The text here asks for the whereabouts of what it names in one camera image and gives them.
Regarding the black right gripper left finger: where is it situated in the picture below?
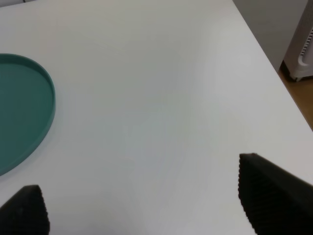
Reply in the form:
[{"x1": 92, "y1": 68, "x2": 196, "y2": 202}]
[{"x1": 0, "y1": 185, "x2": 50, "y2": 235}]

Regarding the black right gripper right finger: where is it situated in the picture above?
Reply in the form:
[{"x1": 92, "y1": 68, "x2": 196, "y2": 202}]
[{"x1": 238, "y1": 153, "x2": 313, "y2": 235}]

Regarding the teal round plate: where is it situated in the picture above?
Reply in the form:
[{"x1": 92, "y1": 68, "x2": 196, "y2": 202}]
[{"x1": 0, "y1": 53, "x2": 56, "y2": 175}]

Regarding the white appliance on wheels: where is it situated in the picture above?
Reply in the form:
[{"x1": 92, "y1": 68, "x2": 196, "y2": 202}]
[{"x1": 284, "y1": 0, "x2": 313, "y2": 82}]

